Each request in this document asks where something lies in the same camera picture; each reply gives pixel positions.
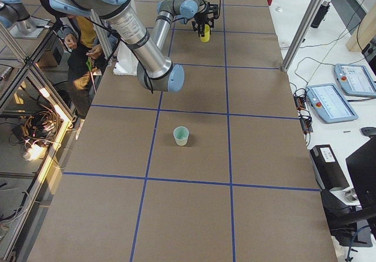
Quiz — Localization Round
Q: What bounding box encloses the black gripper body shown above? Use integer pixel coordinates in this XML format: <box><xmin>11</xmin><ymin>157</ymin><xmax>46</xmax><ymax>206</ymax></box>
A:
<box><xmin>192</xmin><ymin>14</ymin><xmax>209</xmax><ymax>32</ymax></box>

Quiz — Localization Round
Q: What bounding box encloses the yellow plastic cup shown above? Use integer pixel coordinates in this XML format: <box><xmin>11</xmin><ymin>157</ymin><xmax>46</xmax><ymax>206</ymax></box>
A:
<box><xmin>200</xmin><ymin>24</ymin><xmax>211</xmax><ymax>43</ymax></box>

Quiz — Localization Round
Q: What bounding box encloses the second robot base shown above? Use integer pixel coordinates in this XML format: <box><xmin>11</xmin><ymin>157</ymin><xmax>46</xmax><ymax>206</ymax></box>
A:
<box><xmin>1</xmin><ymin>0</ymin><xmax>51</xmax><ymax>39</ymax></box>

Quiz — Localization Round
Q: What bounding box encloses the green plastic cup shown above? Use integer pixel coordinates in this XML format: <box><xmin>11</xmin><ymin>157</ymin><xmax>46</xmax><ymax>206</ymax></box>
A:
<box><xmin>173</xmin><ymin>126</ymin><xmax>189</xmax><ymax>146</ymax></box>

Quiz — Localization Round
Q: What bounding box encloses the person in yellow shirt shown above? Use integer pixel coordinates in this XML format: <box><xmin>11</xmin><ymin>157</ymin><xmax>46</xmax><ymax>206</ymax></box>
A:
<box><xmin>40</xmin><ymin>0</ymin><xmax>106</xmax><ymax>120</ymax></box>

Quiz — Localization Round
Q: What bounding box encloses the black water bottle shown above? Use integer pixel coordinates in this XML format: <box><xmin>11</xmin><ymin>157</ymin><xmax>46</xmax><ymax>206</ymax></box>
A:
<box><xmin>310</xmin><ymin>0</ymin><xmax>331</xmax><ymax>28</ymax></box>

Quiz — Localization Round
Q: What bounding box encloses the near teach pendant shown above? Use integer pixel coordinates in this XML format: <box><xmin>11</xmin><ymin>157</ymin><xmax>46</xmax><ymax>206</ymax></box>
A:
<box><xmin>306</xmin><ymin>83</ymin><xmax>358</xmax><ymax>123</ymax></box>

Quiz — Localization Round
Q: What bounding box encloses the teach pendant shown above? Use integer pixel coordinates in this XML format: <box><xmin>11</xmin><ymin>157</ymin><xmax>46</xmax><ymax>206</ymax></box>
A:
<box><xmin>306</xmin><ymin>83</ymin><xmax>358</xmax><ymax>123</ymax></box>
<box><xmin>334</xmin><ymin>64</ymin><xmax>375</xmax><ymax>98</ymax></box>

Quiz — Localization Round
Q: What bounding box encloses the far teach pendant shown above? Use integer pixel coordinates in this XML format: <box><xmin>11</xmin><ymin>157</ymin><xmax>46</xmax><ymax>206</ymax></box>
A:
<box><xmin>334</xmin><ymin>64</ymin><xmax>375</xmax><ymax>98</ymax></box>

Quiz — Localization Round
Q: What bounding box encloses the black box with label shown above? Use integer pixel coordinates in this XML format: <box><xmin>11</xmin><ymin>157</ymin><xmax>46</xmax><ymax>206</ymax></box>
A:
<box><xmin>310</xmin><ymin>145</ymin><xmax>350</xmax><ymax>191</ymax></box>

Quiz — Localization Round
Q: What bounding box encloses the black computer monitor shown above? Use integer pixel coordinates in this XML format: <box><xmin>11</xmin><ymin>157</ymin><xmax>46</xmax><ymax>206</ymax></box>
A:
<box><xmin>346</xmin><ymin>138</ymin><xmax>375</xmax><ymax>207</ymax></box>

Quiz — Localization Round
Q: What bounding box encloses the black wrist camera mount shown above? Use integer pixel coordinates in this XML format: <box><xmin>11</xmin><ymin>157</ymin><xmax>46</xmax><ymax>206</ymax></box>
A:
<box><xmin>204</xmin><ymin>2</ymin><xmax>220</xmax><ymax>28</ymax></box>

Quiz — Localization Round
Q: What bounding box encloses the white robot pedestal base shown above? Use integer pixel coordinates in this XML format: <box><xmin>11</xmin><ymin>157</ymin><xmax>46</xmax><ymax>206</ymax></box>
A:
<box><xmin>113</xmin><ymin>42</ymin><xmax>138</xmax><ymax>76</ymax></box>

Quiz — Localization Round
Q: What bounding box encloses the aluminium frame post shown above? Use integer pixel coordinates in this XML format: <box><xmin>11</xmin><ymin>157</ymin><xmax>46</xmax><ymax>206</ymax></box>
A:
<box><xmin>281</xmin><ymin>0</ymin><xmax>323</xmax><ymax>72</ymax></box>

